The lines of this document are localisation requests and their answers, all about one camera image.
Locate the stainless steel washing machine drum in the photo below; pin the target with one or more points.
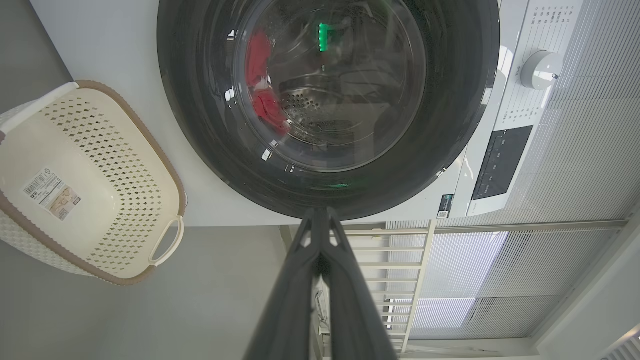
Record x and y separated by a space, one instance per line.
320 105

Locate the white washing machine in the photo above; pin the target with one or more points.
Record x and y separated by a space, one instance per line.
125 45

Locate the small black code sticker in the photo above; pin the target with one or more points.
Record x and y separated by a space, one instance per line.
445 206

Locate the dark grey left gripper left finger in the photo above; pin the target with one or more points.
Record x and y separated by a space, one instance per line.
287 310

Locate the cream perforated laundry basket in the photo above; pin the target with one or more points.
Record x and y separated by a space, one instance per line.
100 165

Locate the black touch control display panel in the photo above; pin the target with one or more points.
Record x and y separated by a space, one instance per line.
502 162

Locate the black round washer door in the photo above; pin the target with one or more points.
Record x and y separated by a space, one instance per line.
200 100

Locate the printed product label sticker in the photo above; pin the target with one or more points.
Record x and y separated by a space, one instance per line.
50 194

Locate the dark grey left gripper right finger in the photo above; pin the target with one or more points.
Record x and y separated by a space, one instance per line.
352 310

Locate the white washing machine dial knob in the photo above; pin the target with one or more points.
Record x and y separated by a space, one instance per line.
540 70

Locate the red white garment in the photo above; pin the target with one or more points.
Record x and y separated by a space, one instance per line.
259 55
270 112

